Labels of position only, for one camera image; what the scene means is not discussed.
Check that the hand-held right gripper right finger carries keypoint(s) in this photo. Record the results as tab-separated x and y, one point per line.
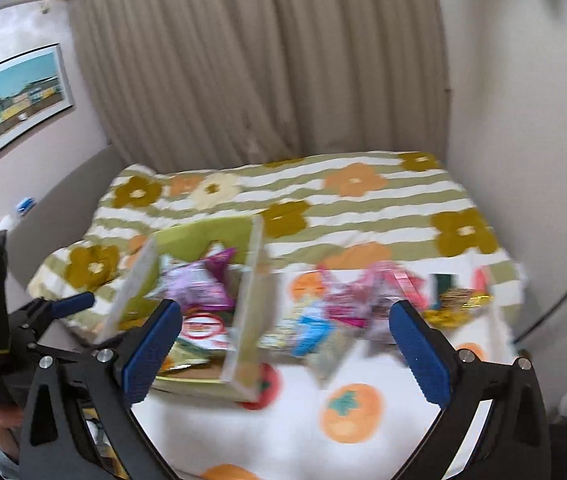
419	355

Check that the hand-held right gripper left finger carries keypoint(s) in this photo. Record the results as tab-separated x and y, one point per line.
151	355

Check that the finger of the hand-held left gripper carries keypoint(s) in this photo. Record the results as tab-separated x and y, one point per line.
73	303
73	352

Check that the pale yellow snack packet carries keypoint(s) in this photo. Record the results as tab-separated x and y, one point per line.
188	357

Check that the red white snack packet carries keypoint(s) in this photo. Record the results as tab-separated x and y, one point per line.
204	327

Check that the purple snack packet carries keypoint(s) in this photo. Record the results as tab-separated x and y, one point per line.
193	285

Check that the yellow-green cardboard box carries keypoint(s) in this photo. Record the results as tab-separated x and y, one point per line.
246	310

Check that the dark yellow snack packet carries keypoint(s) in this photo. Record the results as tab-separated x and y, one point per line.
456	307

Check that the pink snack packet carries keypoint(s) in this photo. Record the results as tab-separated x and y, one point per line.
351	295
403	282

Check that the dark green card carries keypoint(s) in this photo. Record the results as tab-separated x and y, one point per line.
444	284

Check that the grey-blue snack packet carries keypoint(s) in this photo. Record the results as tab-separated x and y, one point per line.
336	360

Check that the grey headboard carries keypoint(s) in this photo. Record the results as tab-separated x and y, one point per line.
63	200

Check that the small blue white object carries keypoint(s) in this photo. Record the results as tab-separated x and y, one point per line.
25	206

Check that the light blue snack packet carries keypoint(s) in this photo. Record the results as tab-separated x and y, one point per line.
313	330

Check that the black floor lamp pole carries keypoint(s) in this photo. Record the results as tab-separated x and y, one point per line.
558	310

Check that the white fruit print cloth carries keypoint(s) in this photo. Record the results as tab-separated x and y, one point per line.
288	440

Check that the floral striped blanket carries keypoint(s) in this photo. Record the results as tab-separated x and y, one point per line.
388	200

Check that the beige curtain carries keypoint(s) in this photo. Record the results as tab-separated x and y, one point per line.
263	60

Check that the framed wall poster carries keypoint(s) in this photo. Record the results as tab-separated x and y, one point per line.
18	100

